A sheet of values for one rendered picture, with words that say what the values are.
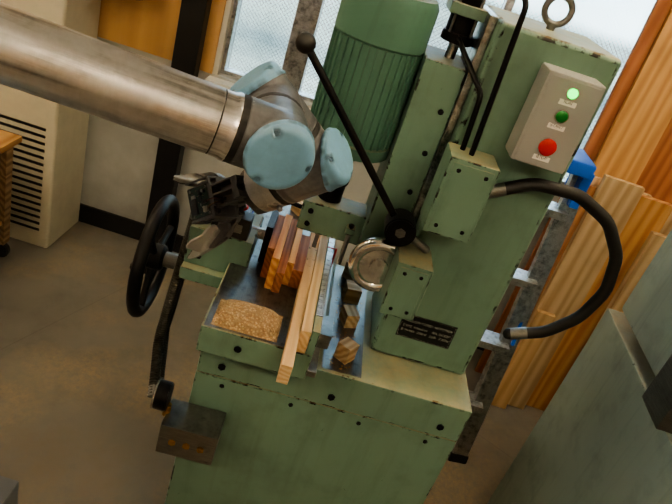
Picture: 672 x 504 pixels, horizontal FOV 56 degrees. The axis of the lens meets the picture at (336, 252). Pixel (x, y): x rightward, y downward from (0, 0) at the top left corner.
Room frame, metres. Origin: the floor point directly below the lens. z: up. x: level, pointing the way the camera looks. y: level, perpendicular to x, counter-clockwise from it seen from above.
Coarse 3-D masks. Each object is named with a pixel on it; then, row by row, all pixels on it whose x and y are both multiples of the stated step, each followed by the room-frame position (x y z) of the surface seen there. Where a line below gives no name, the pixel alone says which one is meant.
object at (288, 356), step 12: (312, 240) 1.28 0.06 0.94; (312, 264) 1.18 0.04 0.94; (300, 288) 1.07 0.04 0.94; (300, 300) 1.03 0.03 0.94; (300, 312) 0.99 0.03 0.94; (300, 324) 0.96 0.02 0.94; (288, 336) 0.91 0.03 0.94; (288, 348) 0.88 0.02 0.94; (288, 360) 0.85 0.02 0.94; (288, 372) 0.83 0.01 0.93
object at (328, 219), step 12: (312, 204) 1.20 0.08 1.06; (324, 204) 1.20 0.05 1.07; (336, 204) 1.22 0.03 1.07; (348, 204) 1.24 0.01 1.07; (360, 204) 1.26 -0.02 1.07; (300, 216) 1.20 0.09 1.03; (312, 216) 1.20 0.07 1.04; (324, 216) 1.20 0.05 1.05; (336, 216) 1.20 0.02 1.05; (348, 216) 1.20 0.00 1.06; (360, 216) 1.21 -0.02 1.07; (300, 228) 1.20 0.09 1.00; (312, 228) 1.20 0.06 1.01; (324, 228) 1.20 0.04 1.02; (336, 228) 1.20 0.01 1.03; (360, 228) 1.21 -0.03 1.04
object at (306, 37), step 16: (304, 32) 1.08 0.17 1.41; (304, 48) 1.07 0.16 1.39; (320, 64) 1.08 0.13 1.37; (320, 80) 1.09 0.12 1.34; (336, 96) 1.09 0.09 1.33; (352, 128) 1.09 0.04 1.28; (368, 160) 1.09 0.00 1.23; (384, 192) 1.10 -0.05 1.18; (400, 208) 1.13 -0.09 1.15; (384, 224) 1.11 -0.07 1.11; (400, 224) 1.08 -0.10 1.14; (400, 240) 1.08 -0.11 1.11; (416, 240) 1.10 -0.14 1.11
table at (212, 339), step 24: (264, 216) 1.39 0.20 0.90; (192, 264) 1.13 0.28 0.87; (240, 288) 1.06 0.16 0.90; (264, 288) 1.09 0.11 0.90; (288, 288) 1.12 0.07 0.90; (288, 312) 1.04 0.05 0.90; (216, 336) 0.91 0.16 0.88; (240, 336) 0.92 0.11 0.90; (240, 360) 0.92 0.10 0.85; (264, 360) 0.92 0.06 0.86
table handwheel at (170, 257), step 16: (160, 208) 1.17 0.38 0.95; (176, 208) 1.29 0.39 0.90; (176, 224) 1.33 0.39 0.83; (144, 240) 1.10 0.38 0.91; (160, 240) 1.25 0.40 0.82; (144, 256) 1.08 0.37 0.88; (160, 256) 1.18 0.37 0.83; (176, 256) 1.21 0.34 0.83; (160, 272) 1.28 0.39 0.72; (128, 288) 1.06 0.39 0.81; (144, 288) 1.17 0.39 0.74; (128, 304) 1.07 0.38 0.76; (144, 304) 1.16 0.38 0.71
